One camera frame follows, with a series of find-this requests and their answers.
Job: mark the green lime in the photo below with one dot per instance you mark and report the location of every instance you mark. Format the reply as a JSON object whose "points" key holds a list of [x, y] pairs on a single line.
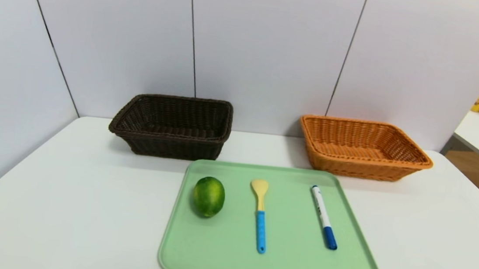
{"points": [[208, 196]]}

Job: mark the white marker with blue cap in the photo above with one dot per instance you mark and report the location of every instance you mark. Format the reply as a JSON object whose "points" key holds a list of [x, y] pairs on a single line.
{"points": [[323, 215]]}

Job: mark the dark brown wicker basket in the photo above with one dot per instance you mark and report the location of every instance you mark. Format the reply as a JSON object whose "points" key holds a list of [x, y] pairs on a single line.
{"points": [[168, 145]]}

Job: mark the orange wicker basket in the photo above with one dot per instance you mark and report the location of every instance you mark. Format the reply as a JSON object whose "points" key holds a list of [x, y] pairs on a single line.
{"points": [[359, 168]]}

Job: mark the light green plastic tray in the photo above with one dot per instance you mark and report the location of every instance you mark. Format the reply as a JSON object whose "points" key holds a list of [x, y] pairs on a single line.
{"points": [[288, 262]]}

